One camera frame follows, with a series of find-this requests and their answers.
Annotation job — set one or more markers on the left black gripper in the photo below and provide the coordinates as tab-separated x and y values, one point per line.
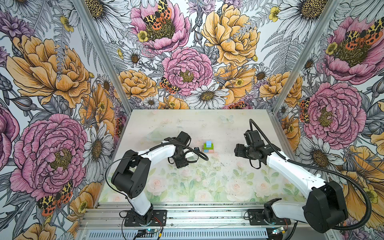
181	163

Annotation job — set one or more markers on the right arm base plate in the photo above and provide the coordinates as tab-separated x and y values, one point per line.
255	217

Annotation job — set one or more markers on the vented metal grille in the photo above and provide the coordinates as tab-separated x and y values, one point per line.
181	234

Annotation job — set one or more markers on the aluminium rail frame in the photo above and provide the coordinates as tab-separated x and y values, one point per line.
109	216

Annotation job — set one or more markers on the corner aluminium post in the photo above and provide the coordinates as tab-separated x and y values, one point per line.
95	37
313	38

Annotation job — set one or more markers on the right corner aluminium post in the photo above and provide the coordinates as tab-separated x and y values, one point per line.
313	38

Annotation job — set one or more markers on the green wood block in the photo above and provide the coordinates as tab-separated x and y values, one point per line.
205	148

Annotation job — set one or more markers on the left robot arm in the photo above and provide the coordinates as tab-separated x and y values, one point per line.
131	175

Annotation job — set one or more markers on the left corner aluminium post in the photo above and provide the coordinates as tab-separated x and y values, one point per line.
95	37

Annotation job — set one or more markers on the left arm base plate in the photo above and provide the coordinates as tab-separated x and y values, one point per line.
154	218

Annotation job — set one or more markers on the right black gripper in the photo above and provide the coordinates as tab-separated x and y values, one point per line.
239	150

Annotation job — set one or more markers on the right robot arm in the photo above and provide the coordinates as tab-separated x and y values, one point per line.
325	206

